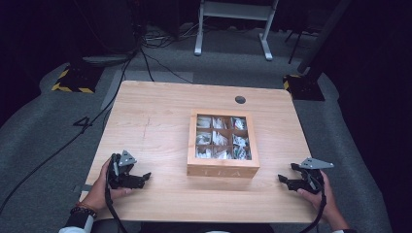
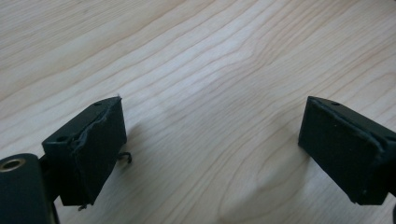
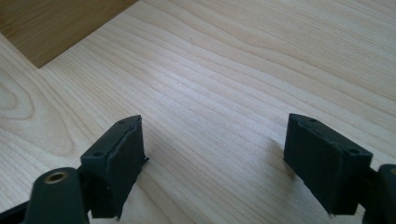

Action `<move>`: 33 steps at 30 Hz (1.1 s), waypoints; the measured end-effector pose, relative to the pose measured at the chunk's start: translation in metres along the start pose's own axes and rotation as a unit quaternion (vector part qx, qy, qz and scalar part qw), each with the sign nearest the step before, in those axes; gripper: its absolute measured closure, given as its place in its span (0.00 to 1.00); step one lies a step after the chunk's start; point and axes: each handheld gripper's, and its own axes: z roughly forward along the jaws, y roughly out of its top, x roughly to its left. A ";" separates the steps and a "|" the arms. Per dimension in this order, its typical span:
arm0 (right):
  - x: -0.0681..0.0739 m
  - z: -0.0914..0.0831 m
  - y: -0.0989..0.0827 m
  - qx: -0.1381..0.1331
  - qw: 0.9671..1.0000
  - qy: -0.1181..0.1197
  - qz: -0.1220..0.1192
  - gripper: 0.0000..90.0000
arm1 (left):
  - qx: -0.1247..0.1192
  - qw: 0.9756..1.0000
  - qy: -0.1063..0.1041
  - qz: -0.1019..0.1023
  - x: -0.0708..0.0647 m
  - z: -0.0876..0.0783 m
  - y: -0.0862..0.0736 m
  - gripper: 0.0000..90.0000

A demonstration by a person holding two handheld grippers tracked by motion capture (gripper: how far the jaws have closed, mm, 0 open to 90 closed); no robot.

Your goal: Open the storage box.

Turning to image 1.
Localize thin black floor cable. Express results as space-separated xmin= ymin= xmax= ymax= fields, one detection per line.
xmin=141 ymin=51 xmax=194 ymax=84

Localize person's right hand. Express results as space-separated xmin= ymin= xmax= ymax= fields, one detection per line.
xmin=297 ymin=171 xmax=341 ymax=224

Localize bundle of floor cables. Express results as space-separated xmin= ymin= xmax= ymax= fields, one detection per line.
xmin=142 ymin=22 xmax=202 ymax=50

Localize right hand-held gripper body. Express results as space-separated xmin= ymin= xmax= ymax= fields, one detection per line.
xmin=298 ymin=157 xmax=334 ymax=195

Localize wooden tea box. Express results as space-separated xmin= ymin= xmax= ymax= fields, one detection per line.
xmin=187 ymin=108 xmax=261 ymax=179

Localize dark bead bracelet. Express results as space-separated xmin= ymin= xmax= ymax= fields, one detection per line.
xmin=70 ymin=202 xmax=98 ymax=219

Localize person's left hand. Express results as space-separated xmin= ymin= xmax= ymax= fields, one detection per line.
xmin=81 ymin=158 xmax=132 ymax=213

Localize grey flat stand base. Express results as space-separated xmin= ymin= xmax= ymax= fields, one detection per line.
xmin=82 ymin=52 xmax=137 ymax=68

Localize white metal stand frame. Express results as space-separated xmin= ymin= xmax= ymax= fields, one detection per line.
xmin=193 ymin=0 xmax=280 ymax=62

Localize group of tea packets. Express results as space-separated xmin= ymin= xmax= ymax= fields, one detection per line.
xmin=195 ymin=116 xmax=253 ymax=160

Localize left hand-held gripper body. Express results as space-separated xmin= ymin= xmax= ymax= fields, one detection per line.
xmin=107 ymin=150 xmax=138 ymax=190

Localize dark slanted pole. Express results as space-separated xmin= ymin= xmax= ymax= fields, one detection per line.
xmin=295 ymin=0 xmax=353 ymax=75

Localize grey tape strip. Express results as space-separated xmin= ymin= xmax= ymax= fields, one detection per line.
xmin=73 ymin=183 xmax=98 ymax=194

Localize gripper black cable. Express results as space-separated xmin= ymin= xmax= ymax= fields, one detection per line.
xmin=299 ymin=181 xmax=327 ymax=233
xmin=104 ymin=154 xmax=129 ymax=233

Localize black tripod legs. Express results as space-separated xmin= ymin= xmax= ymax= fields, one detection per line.
xmin=284 ymin=27 xmax=314 ymax=65

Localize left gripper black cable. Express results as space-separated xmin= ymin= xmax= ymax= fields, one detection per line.
xmin=104 ymin=154 xmax=129 ymax=233

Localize long black floor cable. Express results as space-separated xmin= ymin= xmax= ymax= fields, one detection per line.
xmin=0 ymin=48 xmax=144 ymax=216

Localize black yellow striped base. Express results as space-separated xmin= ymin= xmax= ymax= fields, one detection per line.
xmin=51 ymin=66 xmax=105 ymax=95
xmin=282 ymin=73 xmax=326 ymax=102

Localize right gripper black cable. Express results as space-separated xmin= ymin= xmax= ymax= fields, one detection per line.
xmin=299 ymin=181 xmax=327 ymax=233

